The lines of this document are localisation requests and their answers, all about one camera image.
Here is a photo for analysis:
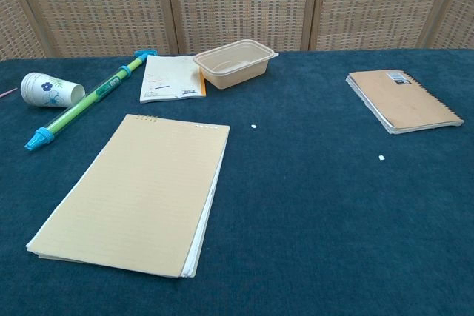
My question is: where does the beige plastic food container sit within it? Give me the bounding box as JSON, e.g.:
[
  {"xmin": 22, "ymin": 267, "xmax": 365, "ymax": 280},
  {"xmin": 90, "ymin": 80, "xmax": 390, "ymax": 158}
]
[{"xmin": 193, "ymin": 38, "xmax": 280, "ymax": 90}]

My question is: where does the white notepad with orange edge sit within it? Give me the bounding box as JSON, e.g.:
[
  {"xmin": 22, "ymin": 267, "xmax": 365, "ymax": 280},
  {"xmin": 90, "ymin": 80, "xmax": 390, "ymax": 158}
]
[{"xmin": 138, "ymin": 54, "xmax": 207, "ymax": 104}]

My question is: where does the tan loose-leaf binder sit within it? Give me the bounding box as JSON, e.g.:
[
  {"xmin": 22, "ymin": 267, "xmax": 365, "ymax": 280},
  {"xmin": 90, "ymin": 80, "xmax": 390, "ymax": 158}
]
[{"xmin": 25, "ymin": 113, "xmax": 231, "ymax": 279}]

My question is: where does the woven bamboo folding screen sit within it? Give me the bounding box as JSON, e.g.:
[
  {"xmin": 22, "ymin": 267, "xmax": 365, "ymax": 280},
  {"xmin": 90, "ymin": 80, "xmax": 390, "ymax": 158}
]
[{"xmin": 0, "ymin": 0, "xmax": 474, "ymax": 61}]

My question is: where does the green and blue water syringe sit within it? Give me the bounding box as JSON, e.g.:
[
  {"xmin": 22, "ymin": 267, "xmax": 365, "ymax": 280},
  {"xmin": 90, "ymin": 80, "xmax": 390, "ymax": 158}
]
[{"xmin": 24, "ymin": 49, "xmax": 159, "ymax": 152}]

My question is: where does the small brown spiral notebook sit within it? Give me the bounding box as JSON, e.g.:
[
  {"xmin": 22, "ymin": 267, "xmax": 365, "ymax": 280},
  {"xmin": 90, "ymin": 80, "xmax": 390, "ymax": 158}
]
[{"xmin": 345, "ymin": 69, "xmax": 465, "ymax": 135}]

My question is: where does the white floral paper cup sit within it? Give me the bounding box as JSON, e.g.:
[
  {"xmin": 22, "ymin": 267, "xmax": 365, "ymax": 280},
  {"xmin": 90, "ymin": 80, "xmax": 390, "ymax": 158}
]
[{"xmin": 20, "ymin": 72, "xmax": 87, "ymax": 109}]

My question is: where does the dark blue table cloth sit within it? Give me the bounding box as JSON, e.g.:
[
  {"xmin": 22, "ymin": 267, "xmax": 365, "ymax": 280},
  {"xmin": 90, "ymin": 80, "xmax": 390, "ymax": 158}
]
[{"xmin": 0, "ymin": 48, "xmax": 474, "ymax": 316}]

